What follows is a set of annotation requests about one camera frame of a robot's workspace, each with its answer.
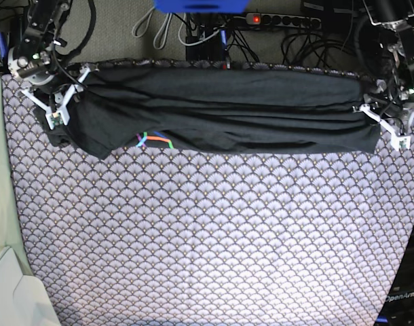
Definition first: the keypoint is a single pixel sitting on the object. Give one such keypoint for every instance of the white plastic bin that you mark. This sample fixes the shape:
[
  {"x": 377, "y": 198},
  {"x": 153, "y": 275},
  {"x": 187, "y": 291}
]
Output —
[{"x": 23, "y": 298}]

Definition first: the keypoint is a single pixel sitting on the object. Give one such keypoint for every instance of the dark grey T-shirt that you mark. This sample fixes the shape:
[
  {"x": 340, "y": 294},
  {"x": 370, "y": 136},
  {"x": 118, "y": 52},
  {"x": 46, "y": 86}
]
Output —
[{"x": 216, "y": 111}]

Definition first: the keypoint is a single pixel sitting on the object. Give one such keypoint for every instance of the fan-patterned tablecloth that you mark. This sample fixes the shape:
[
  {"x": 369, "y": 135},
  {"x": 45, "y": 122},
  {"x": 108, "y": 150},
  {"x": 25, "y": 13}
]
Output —
[{"x": 166, "y": 236}]

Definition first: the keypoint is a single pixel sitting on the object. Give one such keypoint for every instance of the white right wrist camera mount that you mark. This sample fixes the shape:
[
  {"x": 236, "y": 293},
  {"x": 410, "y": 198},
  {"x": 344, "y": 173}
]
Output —
[{"x": 59, "y": 115}]

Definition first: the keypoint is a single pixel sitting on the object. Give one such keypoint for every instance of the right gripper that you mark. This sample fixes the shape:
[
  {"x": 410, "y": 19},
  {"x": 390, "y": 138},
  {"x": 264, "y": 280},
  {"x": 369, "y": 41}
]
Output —
[{"x": 39, "y": 70}]

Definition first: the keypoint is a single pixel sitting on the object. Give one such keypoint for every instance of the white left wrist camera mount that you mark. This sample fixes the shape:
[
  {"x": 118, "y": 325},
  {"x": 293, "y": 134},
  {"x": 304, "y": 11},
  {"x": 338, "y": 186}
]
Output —
[{"x": 399, "y": 128}]

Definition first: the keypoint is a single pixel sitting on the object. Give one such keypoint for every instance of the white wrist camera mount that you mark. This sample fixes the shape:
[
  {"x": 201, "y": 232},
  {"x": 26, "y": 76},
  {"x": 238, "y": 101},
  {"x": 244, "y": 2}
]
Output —
[
  {"x": 59, "y": 115},
  {"x": 399, "y": 128}
]

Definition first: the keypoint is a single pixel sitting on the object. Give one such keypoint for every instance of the black power strip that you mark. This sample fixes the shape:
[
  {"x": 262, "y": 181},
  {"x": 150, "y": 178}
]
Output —
[{"x": 276, "y": 20}]

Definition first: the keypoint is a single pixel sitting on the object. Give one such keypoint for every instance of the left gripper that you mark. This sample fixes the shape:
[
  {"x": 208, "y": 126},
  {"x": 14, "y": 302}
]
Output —
[{"x": 383, "y": 99}]

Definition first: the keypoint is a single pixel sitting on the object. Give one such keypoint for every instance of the blue box overhead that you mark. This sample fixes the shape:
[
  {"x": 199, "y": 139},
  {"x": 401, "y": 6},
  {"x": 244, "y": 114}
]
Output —
[{"x": 201, "y": 6}]

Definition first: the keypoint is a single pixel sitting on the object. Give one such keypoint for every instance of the black OpenArm case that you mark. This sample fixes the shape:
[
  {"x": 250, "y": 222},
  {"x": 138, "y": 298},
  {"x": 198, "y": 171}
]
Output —
[{"x": 398, "y": 308}]

